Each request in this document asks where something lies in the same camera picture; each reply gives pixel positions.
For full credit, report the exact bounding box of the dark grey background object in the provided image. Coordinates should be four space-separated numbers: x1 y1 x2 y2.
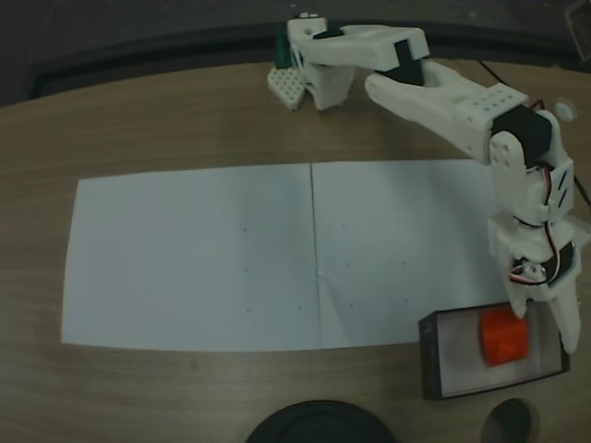
565 0 591 73

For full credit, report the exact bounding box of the small white round cap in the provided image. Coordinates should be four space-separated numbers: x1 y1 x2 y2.
553 97 577 124

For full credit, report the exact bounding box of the dark oval object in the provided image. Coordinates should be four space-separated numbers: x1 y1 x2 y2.
479 399 532 443

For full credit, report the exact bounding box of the white paper sheet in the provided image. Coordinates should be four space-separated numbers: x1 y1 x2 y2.
309 159 555 348
60 164 323 354

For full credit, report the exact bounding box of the green clamp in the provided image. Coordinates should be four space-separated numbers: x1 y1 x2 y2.
275 25 292 69

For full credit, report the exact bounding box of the black round object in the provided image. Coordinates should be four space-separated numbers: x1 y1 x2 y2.
244 400 398 443

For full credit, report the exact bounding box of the orange cube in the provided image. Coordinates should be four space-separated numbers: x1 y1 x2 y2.
477 309 529 368

